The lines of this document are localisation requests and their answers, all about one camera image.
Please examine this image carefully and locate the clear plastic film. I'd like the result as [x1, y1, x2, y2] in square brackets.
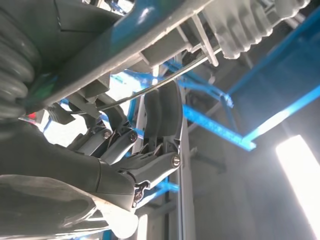
[0, 174, 139, 240]

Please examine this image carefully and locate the bright ceiling light panel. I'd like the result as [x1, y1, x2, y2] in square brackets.
[275, 134, 320, 239]

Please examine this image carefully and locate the white vertical post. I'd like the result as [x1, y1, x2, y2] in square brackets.
[174, 52, 198, 240]

